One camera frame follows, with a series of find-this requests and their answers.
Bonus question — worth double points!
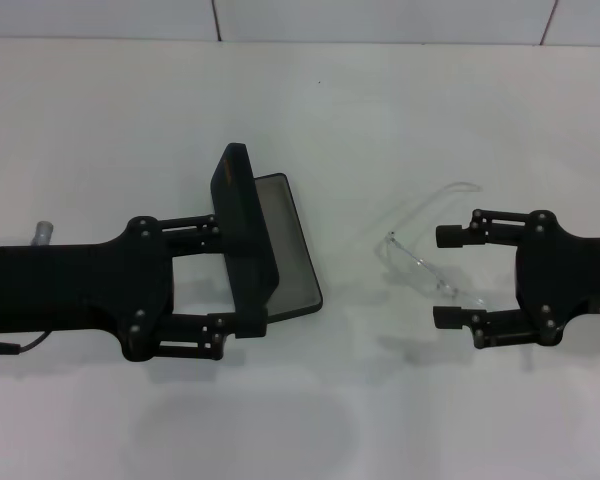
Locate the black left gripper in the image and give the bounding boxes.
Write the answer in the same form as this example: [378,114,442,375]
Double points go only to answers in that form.
[0,214,269,362]

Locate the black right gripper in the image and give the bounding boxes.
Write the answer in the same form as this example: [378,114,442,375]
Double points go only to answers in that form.
[432,208,600,350]

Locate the clear white glasses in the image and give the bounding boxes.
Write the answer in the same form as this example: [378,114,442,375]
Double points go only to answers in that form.
[377,180,487,309]

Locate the black glasses case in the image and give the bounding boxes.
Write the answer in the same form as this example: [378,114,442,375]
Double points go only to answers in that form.
[210,143,325,326]

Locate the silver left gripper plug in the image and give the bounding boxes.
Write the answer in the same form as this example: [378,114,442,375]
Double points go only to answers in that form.
[32,219,56,247]

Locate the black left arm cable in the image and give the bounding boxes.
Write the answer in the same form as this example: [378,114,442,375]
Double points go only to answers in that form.
[0,329,50,357]

